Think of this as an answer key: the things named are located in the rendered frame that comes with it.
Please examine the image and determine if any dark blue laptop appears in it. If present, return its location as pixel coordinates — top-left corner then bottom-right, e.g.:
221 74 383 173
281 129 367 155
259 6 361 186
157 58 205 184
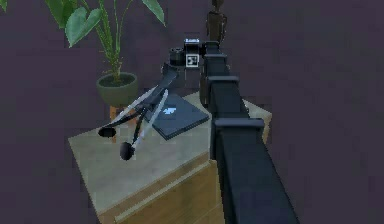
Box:
142 93 211 141

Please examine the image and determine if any brown wooden plant stand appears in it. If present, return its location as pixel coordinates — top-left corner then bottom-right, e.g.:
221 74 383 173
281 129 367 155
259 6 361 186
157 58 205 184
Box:
109 105 138 144

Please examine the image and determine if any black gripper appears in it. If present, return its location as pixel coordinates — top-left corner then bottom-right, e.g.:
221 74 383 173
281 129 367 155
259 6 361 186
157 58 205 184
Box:
97 46 186 162

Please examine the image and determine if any wooden chest of drawers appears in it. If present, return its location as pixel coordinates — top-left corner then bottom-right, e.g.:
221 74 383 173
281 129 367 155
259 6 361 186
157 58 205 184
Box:
67 90 273 224

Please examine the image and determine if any green house plant in pot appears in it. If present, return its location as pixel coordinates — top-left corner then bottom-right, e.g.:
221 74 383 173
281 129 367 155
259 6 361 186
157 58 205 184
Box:
43 0 167 108

